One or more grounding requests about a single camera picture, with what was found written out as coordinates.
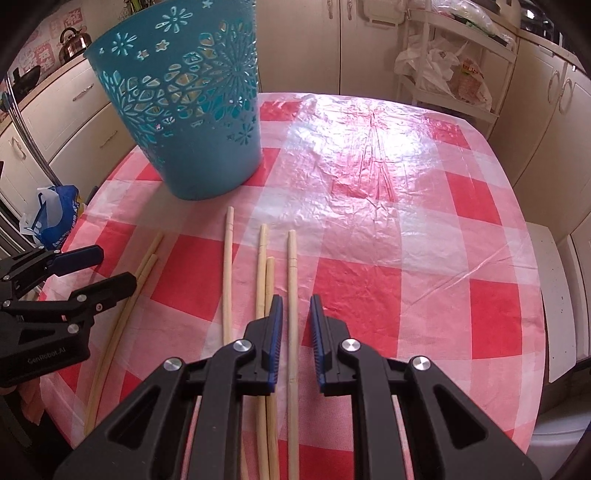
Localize white lower kitchen cabinets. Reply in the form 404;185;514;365
0;0;591;259

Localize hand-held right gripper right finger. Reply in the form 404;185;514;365
308;294;542;480

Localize blue perforated plastic basket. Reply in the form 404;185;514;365
83;0;264;201

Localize white step stool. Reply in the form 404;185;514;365
526;222;578;384

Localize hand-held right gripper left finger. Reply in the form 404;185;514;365
53;294;284;480

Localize blue plastic bag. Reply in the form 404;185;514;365
21;185;84;250

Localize steel kettle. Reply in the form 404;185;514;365
59;28;93;63

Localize group of wooden chopsticks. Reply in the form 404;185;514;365
83;207;280;480

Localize red white checked tablecloth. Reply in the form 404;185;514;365
39;92;548;480

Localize black wok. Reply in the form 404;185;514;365
9;65;42;93

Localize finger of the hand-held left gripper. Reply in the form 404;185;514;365
0;272;138;334
0;246;105;296

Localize clear plastic bag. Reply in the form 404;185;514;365
431;0;502;38

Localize white trolley cart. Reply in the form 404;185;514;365
394;0;518;139

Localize white crumpled plastic bag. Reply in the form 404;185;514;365
394;34;492;112

